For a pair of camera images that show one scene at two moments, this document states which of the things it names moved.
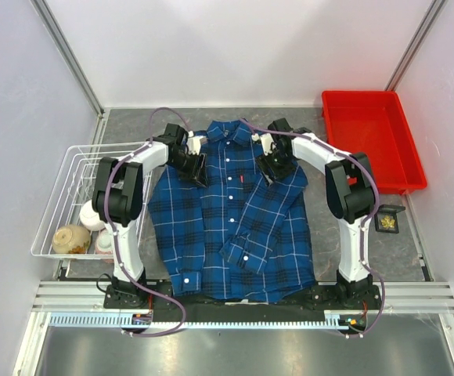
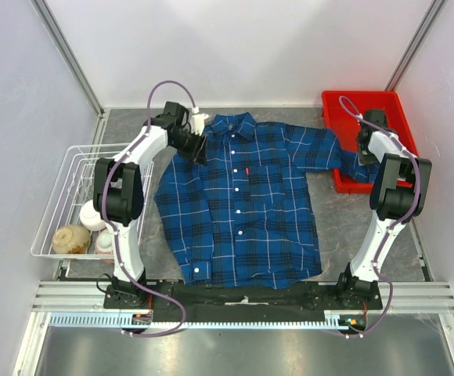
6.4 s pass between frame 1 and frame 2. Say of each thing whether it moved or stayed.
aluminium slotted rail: stayed
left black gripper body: moved
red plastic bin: stayed
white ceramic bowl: stayed
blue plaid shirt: moved
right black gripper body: moved
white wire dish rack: stayed
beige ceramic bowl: stayed
